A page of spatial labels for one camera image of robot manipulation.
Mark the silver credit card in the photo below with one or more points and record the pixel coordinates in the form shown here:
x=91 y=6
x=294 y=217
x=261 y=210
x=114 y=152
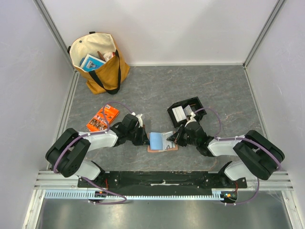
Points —
x=166 y=143

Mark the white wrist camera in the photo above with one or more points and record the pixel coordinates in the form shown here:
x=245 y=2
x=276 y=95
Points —
x=191 y=117
x=140 y=117

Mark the brown leather card holder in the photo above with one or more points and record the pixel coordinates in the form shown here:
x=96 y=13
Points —
x=156 y=143

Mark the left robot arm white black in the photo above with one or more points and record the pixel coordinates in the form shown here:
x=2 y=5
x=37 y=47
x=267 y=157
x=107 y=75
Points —
x=67 y=154

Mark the white card stack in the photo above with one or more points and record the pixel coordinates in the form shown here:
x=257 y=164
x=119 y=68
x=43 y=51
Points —
x=179 y=114

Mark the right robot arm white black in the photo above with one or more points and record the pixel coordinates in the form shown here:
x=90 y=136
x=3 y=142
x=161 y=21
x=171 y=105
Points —
x=258 y=157

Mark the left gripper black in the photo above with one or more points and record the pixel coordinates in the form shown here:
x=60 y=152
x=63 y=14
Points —
x=143 y=140

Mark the black plastic bin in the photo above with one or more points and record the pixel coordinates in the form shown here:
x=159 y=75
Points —
x=188 y=105

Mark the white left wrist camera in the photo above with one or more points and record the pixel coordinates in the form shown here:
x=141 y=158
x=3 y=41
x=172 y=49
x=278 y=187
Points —
x=140 y=117

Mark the orange product box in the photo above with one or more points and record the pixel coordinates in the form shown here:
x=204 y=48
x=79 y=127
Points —
x=98 y=122

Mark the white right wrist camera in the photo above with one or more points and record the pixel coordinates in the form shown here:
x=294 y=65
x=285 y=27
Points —
x=191 y=117

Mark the slotted cable duct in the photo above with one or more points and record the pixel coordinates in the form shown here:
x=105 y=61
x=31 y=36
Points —
x=96 y=195

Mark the brown item in bag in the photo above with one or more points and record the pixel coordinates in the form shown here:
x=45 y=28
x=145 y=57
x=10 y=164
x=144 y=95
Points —
x=101 y=56

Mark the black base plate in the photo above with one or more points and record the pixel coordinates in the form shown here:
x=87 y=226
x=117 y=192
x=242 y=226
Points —
x=165 y=183

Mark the mustard canvas tote bag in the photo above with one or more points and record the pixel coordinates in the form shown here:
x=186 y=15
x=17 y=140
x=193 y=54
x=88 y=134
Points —
x=107 y=78

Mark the blue white book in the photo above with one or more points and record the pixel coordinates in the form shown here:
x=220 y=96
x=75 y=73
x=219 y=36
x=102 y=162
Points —
x=91 y=63

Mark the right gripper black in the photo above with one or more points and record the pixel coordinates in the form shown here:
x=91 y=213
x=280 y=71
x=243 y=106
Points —
x=181 y=137

